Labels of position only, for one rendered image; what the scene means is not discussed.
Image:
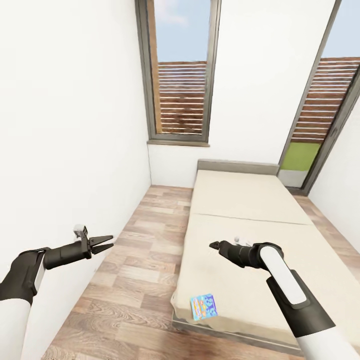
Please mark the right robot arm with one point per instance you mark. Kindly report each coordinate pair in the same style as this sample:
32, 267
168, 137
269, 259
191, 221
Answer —
316, 333

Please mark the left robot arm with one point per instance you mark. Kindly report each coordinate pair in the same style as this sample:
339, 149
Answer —
23, 281

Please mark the door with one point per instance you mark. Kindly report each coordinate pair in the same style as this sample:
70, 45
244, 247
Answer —
329, 97

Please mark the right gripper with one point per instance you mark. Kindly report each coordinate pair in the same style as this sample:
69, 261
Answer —
229, 251

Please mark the board game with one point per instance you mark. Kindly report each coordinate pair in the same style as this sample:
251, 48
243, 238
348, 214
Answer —
203, 306

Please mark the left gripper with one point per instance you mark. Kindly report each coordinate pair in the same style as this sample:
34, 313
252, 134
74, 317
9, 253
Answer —
84, 249

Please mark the bed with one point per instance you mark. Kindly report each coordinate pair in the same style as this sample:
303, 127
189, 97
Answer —
233, 197

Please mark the fixed window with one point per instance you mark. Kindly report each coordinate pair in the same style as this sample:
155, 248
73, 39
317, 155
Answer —
178, 42

